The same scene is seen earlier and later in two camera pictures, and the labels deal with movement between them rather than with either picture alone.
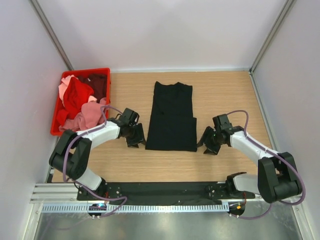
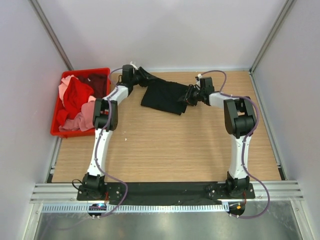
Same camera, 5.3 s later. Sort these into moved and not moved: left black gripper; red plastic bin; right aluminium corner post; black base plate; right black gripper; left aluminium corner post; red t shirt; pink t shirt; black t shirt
Moved: black t shirt; right black gripper; left black gripper
Not moved: black base plate; pink t shirt; right aluminium corner post; red plastic bin; red t shirt; left aluminium corner post
